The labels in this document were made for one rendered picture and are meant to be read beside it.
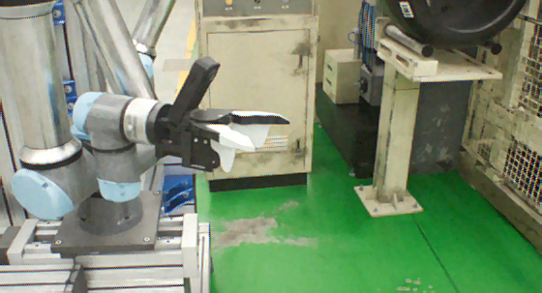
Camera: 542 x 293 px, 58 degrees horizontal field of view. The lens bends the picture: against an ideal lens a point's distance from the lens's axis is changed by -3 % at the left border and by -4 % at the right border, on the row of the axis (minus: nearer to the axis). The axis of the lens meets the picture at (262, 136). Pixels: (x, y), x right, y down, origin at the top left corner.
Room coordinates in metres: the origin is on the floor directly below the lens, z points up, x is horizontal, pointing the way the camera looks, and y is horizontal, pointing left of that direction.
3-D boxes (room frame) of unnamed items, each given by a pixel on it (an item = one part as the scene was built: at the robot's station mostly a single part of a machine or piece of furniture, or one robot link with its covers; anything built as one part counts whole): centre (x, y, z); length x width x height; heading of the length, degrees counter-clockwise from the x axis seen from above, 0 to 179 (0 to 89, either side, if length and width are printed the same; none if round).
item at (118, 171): (0.79, 0.25, 0.94); 0.11 x 0.08 x 0.11; 159
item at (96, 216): (0.96, 0.35, 0.77); 0.15 x 0.15 x 0.10
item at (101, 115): (0.78, 0.26, 1.04); 0.11 x 0.08 x 0.09; 69
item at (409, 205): (2.16, -0.64, 0.02); 0.27 x 0.27 x 0.04; 9
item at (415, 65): (1.89, -0.56, 0.83); 0.36 x 0.09 x 0.06; 9
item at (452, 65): (1.92, -0.70, 0.80); 0.37 x 0.36 x 0.02; 99
